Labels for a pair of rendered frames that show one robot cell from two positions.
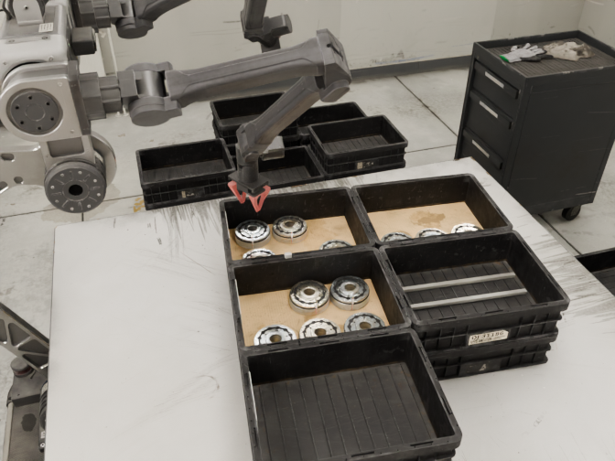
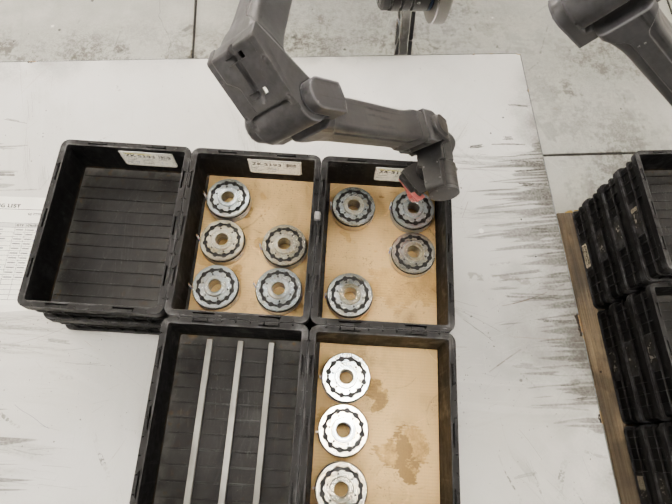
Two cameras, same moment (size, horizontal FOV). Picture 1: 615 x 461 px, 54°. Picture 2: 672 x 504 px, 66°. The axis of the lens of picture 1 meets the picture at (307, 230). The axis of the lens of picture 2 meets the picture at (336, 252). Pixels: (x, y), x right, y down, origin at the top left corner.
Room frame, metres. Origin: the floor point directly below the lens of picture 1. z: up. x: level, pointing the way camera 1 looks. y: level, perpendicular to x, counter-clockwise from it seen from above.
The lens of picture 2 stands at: (1.34, -0.42, 1.98)
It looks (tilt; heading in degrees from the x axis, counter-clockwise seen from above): 69 degrees down; 99
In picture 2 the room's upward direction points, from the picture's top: 5 degrees clockwise
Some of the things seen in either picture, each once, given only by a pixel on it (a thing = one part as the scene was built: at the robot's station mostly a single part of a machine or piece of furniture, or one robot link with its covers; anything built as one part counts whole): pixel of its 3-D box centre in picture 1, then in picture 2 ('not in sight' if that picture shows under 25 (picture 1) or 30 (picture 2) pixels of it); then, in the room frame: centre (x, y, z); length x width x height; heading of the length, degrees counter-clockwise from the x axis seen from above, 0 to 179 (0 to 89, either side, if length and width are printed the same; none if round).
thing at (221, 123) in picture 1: (255, 147); not in sight; (2.78, 0.27, 0.37); 0.40 x 0.30 x 0.45; 107
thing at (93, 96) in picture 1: (97, 95); not in sight; (1.06, 0.40, 1.45); 0.09 x 0.08 x 0.12; 17
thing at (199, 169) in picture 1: (190, 202); (653, 235); (2.27, 0.54, 0.37); 0.40 x 0.30 x 0.45; 107
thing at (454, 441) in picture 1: (344, 396); (111, 223); (0.78, -0.08, 0.92); 0.40 x 0.30 x 0.02; 101
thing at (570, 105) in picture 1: (533, 137); not in sight; (2.74, -1.15, 0.45); 0.60 x 0.45 x 0.90; 107
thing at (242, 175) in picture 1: (248, 172); (431, 165); (1.42, 0.16, 1.06); 0.10 x 0.07 x 0.07; 49
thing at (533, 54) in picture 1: (523, 52); not in sight; (2.78, -1.02, 0.88); 0.25 x 0.19 x 0.03; 107
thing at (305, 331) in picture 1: (319, 334); (222, 240); (1.01, -0.03, 0.86); 0.10 x 0.10 x 0.01
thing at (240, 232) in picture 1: (252, 230); (413, 209); (1.42, 0.16, 0.86); 0.10 x 0.10 x 0.01
